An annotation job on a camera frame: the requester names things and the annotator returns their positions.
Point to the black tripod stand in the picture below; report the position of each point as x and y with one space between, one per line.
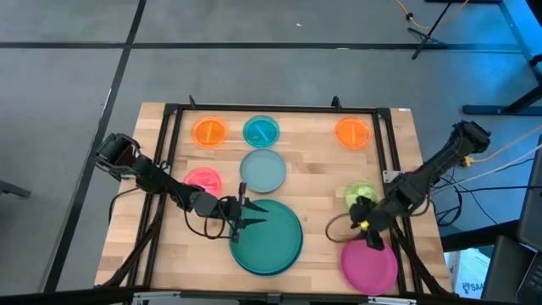
425 38

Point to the blue desk frame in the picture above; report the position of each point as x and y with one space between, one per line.
521 29

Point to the grey furniture foot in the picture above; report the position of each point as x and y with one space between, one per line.
12 189

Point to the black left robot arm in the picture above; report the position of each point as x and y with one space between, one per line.
156 180

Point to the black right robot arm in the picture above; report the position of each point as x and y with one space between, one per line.
423 178

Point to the small orange translucent plate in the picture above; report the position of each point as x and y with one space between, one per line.
353 132
209 132

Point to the black metal table frame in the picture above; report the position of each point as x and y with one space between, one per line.
275 108

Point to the black metal rail with brackets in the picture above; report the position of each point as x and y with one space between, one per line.
84 294

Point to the white printed box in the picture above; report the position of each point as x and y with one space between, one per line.
470 273

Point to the medium grey-blue plate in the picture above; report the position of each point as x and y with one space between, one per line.
263 170

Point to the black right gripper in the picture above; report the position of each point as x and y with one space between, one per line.
372 218

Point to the large teal plate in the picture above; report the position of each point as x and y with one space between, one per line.
271 241

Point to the medium magenta plate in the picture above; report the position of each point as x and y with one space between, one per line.
369 269

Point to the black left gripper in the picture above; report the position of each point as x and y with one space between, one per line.
211 205

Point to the small pink translucent plate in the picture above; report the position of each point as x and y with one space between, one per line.
205 180

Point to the dark grey case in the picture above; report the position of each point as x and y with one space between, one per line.
508 271

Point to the small lime green translucent plate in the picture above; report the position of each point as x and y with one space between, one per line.
360 190

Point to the small blue translucent plate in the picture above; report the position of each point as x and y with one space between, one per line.
261 131

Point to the silver metal bracket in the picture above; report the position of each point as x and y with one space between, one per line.
390 176

